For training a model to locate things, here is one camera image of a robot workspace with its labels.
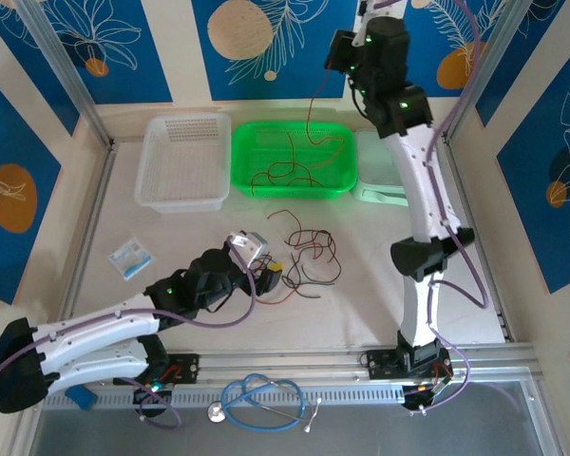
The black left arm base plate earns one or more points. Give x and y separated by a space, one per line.
185 368

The black electronics module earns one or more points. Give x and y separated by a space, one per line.
425 398
153 395

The blue stethoscope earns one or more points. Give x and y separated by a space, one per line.
285 415

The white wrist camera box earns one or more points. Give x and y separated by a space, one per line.
247 247
368 14

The blue foam block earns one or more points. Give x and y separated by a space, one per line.
81 398

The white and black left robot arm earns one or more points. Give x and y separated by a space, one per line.
100 323

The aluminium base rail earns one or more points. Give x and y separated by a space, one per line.
275 366

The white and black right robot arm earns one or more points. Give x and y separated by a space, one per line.
423 190

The white plastic basket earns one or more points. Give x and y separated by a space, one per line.
180 157

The grey metal panel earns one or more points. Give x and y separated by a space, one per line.
171 442

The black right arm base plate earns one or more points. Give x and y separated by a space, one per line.
380 363

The green plastic basket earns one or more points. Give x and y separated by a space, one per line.
275 142

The aluminium corner post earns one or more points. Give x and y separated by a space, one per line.
62 66
489 66

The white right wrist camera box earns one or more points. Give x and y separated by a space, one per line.
368 14

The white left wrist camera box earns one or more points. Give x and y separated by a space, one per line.
247 247

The pale green lidded box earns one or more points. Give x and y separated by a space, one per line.
375 166

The aluminium side rail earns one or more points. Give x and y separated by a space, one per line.
88 228

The white and blue sachet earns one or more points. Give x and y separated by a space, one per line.
130 259

